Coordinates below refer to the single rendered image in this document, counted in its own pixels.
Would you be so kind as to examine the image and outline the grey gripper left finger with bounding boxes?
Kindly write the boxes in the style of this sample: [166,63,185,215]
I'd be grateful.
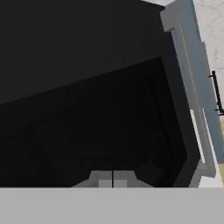
[72,170,113,189]

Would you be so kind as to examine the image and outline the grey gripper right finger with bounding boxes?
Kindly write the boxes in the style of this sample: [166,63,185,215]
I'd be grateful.
[112,170,154,189]

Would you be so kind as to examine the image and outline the black microwave oven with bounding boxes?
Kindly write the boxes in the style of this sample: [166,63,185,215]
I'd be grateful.
[0,0,201,189]

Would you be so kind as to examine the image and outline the grey cupboard run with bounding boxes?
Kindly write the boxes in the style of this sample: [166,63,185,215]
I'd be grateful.
[159,0,224,189]

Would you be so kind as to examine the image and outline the black cupboard handle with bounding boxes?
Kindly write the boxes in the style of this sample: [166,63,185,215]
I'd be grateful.
[208,70,224,114]

